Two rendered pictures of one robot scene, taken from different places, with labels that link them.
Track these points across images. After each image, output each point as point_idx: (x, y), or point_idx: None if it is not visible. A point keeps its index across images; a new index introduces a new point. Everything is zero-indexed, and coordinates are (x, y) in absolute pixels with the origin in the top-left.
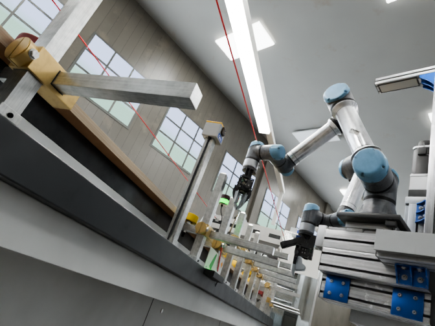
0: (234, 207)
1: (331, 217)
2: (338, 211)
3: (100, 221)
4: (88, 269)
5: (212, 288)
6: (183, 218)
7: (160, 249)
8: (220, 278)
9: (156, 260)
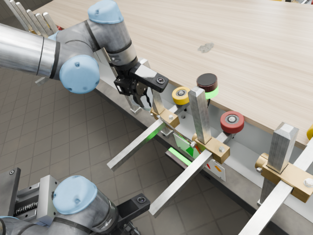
0: (191, 104)
1: (35, 224)
2: (16, 167)
3: (98, 94)
4: None
5: (204, 176)
6: (127, 99)
7: (122, 111)
8: (181, 167)
9: (125, 115)
